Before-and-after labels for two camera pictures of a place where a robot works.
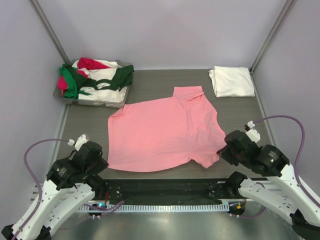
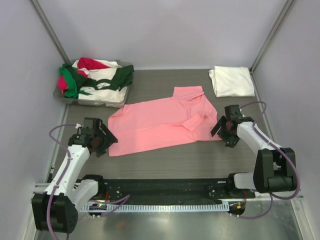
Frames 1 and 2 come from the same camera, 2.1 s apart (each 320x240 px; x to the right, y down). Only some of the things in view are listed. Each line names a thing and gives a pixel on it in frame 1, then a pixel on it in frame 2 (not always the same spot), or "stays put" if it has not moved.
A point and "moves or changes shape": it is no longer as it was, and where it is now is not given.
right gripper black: [227, 153] to [223, 130]
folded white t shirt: [232, 81] stays put
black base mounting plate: [198, 191] stays put
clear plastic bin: [105, 83] stays put
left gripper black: [99, 166] to [105, 141]
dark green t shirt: [121, 78] stays put
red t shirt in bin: [83, 63] stays put
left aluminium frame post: [64, 58] stays put
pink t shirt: [158, 133] moves or changes shape
